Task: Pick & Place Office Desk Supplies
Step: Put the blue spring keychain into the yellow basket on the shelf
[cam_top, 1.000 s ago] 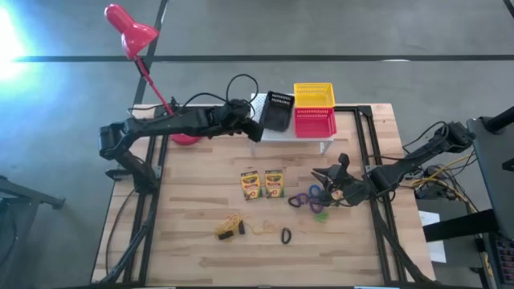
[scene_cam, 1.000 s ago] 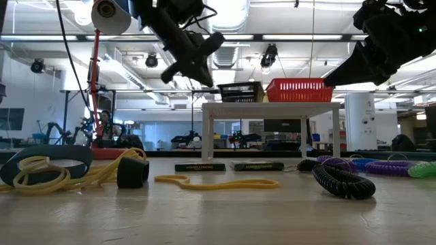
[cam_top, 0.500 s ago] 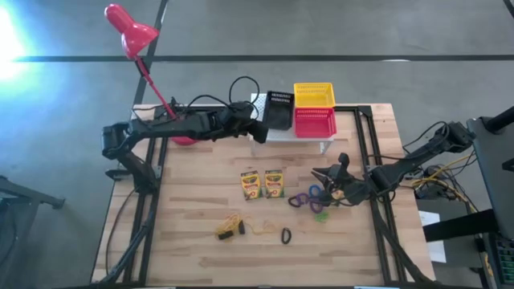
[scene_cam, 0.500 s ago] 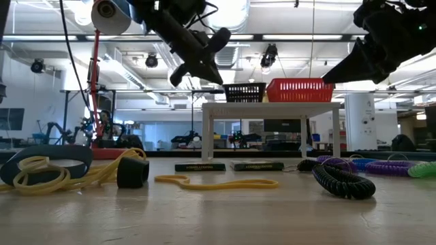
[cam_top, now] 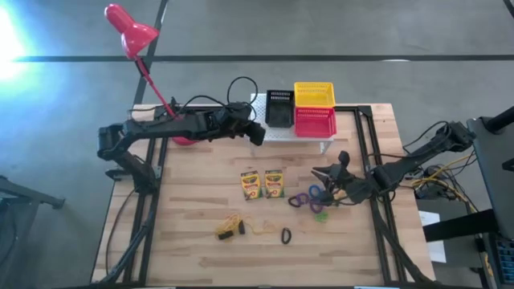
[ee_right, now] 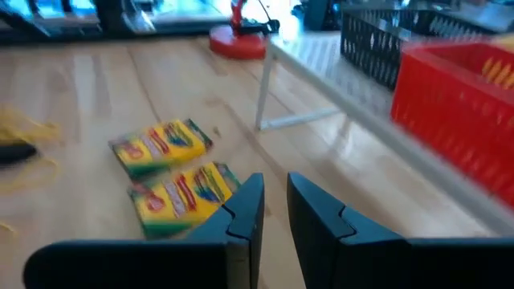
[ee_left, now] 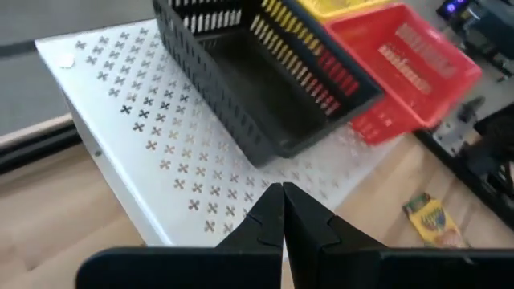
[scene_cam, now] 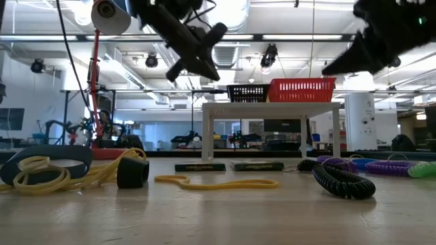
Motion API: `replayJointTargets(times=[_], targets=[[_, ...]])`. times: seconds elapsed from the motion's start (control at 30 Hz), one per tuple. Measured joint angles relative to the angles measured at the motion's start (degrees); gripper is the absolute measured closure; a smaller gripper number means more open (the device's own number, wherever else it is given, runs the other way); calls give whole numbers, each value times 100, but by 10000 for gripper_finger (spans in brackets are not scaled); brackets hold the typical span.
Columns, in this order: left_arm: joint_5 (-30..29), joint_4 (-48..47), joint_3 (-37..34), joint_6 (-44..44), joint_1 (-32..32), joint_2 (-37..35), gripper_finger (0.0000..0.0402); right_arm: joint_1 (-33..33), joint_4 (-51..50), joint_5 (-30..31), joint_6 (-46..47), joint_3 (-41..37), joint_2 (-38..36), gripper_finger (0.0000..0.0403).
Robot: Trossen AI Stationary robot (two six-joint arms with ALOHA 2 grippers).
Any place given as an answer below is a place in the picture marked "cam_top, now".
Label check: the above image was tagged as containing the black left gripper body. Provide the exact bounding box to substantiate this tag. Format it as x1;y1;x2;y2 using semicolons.
210;108;251;137

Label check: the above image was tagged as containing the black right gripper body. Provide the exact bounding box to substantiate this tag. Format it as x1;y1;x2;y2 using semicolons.
331;166;378;204

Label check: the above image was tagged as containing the black plastic basket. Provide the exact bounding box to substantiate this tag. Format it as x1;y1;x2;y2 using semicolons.
264;89;296;128

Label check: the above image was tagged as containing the red plastic basket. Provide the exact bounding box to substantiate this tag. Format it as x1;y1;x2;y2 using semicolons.
294;106;338;139

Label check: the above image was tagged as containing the yellow plastic basket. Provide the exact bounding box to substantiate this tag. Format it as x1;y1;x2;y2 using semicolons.
293;81;337;108

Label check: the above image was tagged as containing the yellow rubber band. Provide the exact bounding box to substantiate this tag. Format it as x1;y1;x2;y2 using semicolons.
218;213;243;232
214;222;238;241
243;218;279;237

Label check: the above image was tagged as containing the red desk lamp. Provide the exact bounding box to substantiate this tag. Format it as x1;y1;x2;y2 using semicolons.
104;2;202;147

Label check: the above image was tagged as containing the white perforated shelf riser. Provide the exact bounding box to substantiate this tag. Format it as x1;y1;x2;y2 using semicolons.
249;92;335;156

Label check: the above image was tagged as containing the white paper sheet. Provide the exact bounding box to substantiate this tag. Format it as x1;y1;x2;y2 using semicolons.
417;210;447;264

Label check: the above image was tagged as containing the black computer cart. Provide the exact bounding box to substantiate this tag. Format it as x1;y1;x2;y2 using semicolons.
466;104;514;289

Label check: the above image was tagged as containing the grey metal stand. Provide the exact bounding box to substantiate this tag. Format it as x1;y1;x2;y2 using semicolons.
0;175;66;289

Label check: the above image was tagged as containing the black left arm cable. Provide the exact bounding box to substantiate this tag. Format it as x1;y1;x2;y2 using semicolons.
176;75;259;117

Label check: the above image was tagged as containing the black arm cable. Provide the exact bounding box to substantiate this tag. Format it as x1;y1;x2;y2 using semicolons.
401;120;453;156
176;75;259;117

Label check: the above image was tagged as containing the black aluminium table frame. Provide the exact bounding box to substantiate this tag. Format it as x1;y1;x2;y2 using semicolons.
96;103;441;288

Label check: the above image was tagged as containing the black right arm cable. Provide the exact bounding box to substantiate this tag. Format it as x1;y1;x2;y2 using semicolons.
401;120;453;156

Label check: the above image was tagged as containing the yellow cable bundle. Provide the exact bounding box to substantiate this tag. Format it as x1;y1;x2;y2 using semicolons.
411;154;479;214

